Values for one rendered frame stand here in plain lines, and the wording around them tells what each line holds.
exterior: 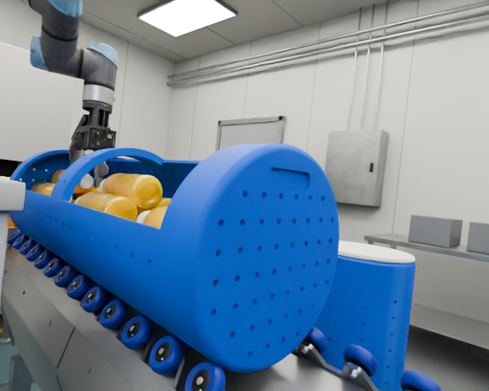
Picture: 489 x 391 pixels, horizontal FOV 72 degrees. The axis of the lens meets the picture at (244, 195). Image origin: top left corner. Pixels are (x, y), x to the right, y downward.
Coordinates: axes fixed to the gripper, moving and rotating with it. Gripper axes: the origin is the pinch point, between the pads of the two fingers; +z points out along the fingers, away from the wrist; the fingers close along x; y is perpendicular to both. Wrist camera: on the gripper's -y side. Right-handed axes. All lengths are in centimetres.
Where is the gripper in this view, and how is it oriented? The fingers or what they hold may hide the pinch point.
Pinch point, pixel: (86, 181)
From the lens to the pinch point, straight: 98.8
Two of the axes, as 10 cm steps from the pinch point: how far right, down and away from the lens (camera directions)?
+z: -1.0, 10.0, -0.1
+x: 7.0, 0.8, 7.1
